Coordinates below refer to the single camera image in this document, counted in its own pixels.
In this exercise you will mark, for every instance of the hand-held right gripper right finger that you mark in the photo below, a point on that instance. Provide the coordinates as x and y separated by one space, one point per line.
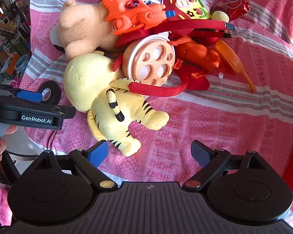
200 153

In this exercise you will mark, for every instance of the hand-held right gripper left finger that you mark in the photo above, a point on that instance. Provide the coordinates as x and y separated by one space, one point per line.
99 152

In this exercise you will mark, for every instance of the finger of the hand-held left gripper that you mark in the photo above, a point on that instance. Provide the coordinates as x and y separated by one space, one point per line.
30 95
68 111

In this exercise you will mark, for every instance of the pale yellow plush toy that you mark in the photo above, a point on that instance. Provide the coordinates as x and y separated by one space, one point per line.
85 78

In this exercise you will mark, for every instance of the yellow tiger plush toy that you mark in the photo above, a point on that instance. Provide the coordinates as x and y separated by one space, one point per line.
127 121

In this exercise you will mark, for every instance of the peach toy pot lid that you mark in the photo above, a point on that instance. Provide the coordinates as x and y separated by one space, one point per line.
141 61

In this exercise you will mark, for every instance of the orange toy water gun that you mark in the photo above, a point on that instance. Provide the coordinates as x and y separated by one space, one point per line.
127 9

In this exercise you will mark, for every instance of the colourful foam craft house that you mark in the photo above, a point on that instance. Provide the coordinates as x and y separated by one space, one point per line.
185 2

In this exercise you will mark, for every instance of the black tape roll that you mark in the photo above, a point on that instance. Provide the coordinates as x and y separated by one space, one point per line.
54 87

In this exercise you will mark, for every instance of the blue plastic basin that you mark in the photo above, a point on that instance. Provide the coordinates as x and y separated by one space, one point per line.
22 64

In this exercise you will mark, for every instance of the pink striped blanket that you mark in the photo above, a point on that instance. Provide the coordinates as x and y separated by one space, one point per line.
210 117

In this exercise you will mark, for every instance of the black white plush toy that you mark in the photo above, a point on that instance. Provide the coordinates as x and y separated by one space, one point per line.
54 39

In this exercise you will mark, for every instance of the red velvet cloth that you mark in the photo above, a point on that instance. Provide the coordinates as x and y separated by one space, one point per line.
197 82

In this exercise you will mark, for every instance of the peach plush toy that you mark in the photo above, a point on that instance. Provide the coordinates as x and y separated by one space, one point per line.
83 26

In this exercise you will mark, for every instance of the orange plastic toy figure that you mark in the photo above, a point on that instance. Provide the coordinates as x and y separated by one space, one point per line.
197 53

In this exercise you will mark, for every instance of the orange plastic ladle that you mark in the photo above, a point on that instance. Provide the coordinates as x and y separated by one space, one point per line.
230 56

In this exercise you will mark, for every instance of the red padded bar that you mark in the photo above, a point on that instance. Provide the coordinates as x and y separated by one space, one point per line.
197 24

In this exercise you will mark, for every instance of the black mouse plush red shorts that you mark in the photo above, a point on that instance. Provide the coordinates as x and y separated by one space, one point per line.
219 15

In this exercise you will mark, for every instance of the red rose foil balloon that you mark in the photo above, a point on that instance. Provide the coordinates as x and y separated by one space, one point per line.
232 3

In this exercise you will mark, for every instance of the dark metal frame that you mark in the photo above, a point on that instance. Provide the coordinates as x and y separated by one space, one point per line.
7 167

